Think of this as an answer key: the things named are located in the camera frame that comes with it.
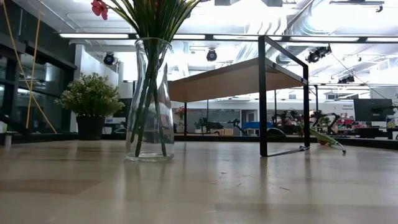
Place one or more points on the small red flower bunch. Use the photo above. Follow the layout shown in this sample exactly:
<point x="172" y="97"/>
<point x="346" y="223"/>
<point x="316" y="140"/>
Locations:
<point x="100" y="8"/>

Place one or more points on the pink background flowers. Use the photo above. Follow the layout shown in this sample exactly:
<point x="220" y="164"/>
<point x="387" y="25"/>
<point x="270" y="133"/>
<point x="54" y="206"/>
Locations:
<point x="180" y="112"/>

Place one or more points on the small background plant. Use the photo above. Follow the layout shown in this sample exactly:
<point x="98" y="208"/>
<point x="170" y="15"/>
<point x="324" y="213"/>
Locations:
<point x="198" y="124"/>

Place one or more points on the cardboard boxes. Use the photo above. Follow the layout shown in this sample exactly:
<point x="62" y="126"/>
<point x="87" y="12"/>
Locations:
<point x="222" y="132"/>

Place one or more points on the blue table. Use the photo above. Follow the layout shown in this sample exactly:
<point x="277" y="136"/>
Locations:
<point x="252" y="125"/>

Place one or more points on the black round ceiling spotlight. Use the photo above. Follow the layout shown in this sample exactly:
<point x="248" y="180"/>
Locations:
<point x="211" y="55"/>
<point x="109" y="58"/>

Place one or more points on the tall glass vase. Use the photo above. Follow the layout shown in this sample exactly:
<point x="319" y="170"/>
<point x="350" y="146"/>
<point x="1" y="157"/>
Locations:
<point x="136" y="93"/>

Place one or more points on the long ceiling light strip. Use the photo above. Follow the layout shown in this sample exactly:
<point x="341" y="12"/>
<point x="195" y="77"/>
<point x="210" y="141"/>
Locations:
<point x="236" y="37"/>
<point x="323" y="39"/>
<point x="93" y="35"/>
<point x="189" y="36"/>
<point x="382" y="40"/>

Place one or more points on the potted green plant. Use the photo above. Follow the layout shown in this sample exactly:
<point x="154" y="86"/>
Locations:
<point x="90" y="96"/>

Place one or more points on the black track light cluster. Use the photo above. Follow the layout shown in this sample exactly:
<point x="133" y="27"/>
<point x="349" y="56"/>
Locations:
<point x="346" y="79"/>
<point x="318" y="53"/>

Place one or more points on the dark maroon tulip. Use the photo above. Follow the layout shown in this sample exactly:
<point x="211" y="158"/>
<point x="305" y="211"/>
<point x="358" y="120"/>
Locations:
<point x="329" y="141"/>

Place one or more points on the black monitor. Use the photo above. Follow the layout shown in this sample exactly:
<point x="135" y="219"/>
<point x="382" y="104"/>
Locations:
<point x="373" y="109"/>

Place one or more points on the wooden shelf black metal frame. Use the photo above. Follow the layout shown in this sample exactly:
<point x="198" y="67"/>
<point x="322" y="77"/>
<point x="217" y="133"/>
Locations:
<point x="224" y="81"/>

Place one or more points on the black aluminium table frame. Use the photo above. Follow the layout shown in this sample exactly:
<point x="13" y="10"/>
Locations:
<point x="46" y="137"/>

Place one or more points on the small white post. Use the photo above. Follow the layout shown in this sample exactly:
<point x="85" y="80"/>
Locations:
<point x="8" y="140"/>

